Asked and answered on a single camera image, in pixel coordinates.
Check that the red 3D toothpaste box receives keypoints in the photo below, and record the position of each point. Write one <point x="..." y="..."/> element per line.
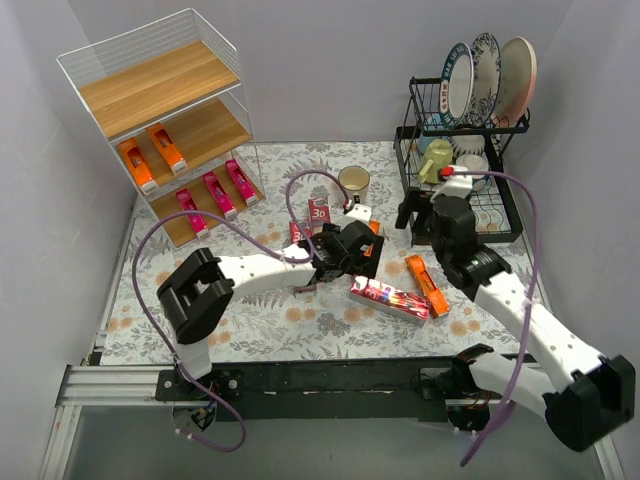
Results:
<point x="319" y="213"/>
<point x="299" y="230"/>
<point x="389" y="300"/>

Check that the white plate blue rim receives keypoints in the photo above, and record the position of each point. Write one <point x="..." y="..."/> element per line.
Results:
<point x="456" y="85"/>

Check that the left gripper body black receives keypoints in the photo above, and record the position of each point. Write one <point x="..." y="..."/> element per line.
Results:
<point x="368" y="248"/>

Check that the cream pink plate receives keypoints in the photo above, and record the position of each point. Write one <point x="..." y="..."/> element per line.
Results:
<point x="518" y="81"/>

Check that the white blue patterned bowl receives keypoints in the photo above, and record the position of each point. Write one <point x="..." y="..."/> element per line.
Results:
<point x="467" y="144"/>

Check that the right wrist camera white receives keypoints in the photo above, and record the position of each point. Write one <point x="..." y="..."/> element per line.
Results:
<point x="456" y="183"/>

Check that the light blue cup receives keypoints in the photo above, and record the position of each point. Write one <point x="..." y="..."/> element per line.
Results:
<point x="430" y="130"/>

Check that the orange toothpaste box top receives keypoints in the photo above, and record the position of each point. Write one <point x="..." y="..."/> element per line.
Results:
<point x="372" y="246"/>

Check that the blue floral plate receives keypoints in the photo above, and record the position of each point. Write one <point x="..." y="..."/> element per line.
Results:
<point x="487" y="77"/>

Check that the cream mug black handle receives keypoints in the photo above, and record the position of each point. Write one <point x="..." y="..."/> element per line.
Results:
<point x="356" y="181"/>

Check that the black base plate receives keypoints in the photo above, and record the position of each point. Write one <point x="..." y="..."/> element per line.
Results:
<point x="418" y="388"/>

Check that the black wire dish rack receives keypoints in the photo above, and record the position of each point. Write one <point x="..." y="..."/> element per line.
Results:
<point x="497" y="217"/>

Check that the orange toothpaste box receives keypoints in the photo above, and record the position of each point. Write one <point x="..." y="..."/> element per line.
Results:
<point x="439" y="305"/>
<point x="137" y="165"/>
<point x="167" y="148"/>
<point x="372" y="246"/>

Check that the teal white bowl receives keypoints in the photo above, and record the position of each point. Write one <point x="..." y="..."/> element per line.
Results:
<point x="475" y="162"/>

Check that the white wire wooden shelf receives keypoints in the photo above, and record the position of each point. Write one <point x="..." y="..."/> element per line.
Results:
<point x="179" y="71"/>

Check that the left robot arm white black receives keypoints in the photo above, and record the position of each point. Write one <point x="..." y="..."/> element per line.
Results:
<point x="198" y="292"/>

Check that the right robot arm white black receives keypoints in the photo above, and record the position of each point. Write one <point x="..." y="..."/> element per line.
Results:
<point x="582" y="394"/>

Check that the yellow green mug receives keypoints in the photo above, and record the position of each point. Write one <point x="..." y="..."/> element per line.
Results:
<point x="438" y="155"/>

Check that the aluminium frame rail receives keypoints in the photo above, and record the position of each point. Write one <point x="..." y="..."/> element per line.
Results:
<point x="112" y="386"/>

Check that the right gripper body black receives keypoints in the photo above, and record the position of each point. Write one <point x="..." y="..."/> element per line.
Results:
<point x="417" y="211"/>

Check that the floral table mat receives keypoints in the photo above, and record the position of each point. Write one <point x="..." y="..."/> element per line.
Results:
<point x="282" y="324"/>

